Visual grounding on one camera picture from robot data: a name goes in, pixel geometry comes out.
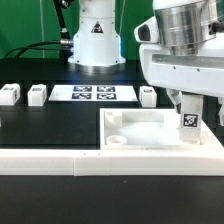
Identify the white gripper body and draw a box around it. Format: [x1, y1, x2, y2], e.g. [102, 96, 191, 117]
[133, 15, 224, 99]

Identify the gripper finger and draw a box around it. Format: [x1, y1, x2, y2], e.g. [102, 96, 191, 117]
[166, 89, 182, 114]
[218, 97, 224, 127]

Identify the white square tabletop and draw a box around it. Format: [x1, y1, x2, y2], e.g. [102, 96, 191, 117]
[100, 108, 222, 150]

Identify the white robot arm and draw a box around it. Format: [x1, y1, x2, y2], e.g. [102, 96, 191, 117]
[69, 0, 224, 126]

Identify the white sheet with AprilTags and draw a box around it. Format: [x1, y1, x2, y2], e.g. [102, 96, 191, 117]
[49, 85, 137, 102]

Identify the white L-shaped obstacle fence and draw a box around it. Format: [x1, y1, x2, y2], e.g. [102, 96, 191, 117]
[0, 146, 224, 176]

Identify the black cable bundle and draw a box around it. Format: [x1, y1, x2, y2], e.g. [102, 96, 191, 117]
[2, 39, 74, 60]

